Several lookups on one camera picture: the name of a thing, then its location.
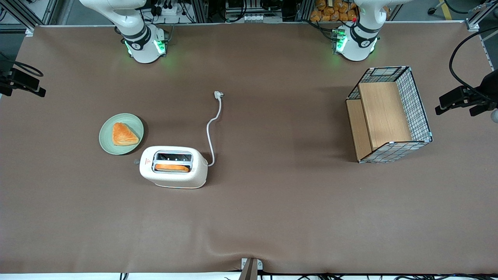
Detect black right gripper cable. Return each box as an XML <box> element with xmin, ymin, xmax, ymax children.
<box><xmin>0</xmin><ymin>52</ymin><xmax>44</xmax><ymax>77</ymax></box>

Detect triangular orange puff pastry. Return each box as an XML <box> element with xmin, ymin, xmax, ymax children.
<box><xmin>112</xmin><ymin>122</ymin><xmax>140</xmax><ymax>147</ymax></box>

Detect white power strip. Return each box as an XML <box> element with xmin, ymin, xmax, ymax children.
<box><xmin>227</xmin><ymin>14</ymin><xmax>283</xmax><ymax>23</ymax></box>

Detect brown table cover mat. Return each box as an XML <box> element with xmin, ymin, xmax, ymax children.
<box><xmin>0</xmin><ymin>21</ymin><xmax>498</xmax><ymax>275</ymax></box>

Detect aluminium frame profile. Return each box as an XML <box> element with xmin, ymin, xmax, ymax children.
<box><xmin>0</xmin><ymin>0</ymin><xmax>60</xmax><ymax>33</ymax></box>
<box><xmin>465</xmin><ymin>0</ymin><xmax>498</xmax><ymax>32</ymax></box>

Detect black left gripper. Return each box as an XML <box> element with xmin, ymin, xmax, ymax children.
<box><xmin>435</xmin><ymin>69</ymin><xmax>498</xmax><ymax>117</ymax></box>

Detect white toaster power cord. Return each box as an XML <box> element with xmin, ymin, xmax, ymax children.
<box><xmin>206</xmin><ymin>91</ymin><xmax>225</xmax><ymax>167</ymax></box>

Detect grey metal camera mount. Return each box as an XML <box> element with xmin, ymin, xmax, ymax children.
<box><xmin>238</xmin><ymin>257</ymin><xmax>263</xmax><ymax>280</ymax></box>

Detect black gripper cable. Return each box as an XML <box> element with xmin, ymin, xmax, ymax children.
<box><xmin>449</xmin><ymin>26</ymin><xmax>498</xmax><ymax>102</ymax></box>
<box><xmin>0</xmin><ymin>52</ymin><xmax>44</xmax><ymax>77</ymax></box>

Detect light wooden stepped shelf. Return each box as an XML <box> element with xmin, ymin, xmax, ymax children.
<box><xmin>346</xmin><ymin>81</ymin><xmax>413</xmax><ymax>161</ymax></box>

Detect orange toast slice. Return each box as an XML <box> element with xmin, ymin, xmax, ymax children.
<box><xmin>155</xmin><ymin>164</ymin><xmax>190</xmax><ymax>173</ymax></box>

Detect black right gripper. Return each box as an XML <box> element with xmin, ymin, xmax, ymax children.
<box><xmin>0</xmin><ymin>69</ymin><xmax>46</xmax><ymax>98</ymax></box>

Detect pale green round plate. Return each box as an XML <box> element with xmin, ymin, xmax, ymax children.
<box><xmin>99</xmin><ymin>113</ymin><xmax>145</xmax><ymax>156</ymax></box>

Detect black wire mesh basket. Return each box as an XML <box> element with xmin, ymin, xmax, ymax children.
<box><xmin>345</xmin><ymin>66</ymin><xmax>433</xmax><ymax>164</ymax></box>

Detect white two-slot toaster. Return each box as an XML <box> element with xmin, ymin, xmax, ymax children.
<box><xmin>134</xmin><ymin>146</ymin><xmax>209</xmax><ymax>189</ymax></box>

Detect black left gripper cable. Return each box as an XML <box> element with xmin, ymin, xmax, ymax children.
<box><xmin>449</xmin><ymin>26</ymin><xmax>498</xmax><ymax>102</ymax></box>

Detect bag of orange buns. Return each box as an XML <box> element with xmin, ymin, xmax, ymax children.
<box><xmin>310</xmin><ymin>0</ymin><xmax>359</xmax><ymax>23</ymax></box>

